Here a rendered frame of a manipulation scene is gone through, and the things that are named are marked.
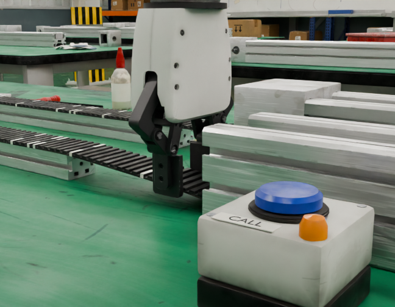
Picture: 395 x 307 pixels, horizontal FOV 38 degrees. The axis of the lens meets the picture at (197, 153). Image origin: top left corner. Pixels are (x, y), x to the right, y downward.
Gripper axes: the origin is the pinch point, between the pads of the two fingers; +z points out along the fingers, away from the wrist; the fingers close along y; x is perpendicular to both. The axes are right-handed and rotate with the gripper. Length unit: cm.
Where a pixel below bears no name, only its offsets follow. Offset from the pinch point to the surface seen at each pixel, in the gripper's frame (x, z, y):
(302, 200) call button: 18.8, -4.2, 14.1
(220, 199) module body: 7.3, 0.3, 5.0
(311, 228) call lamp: 20.6, -3.7, 16.7
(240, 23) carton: -230, -9, -381
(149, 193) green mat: -4.4, 3.1, 0.4
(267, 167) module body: 11.6, -3.0, 5.0
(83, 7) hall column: -587, -27, -541
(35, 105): -43.4, -0.4, -17.0
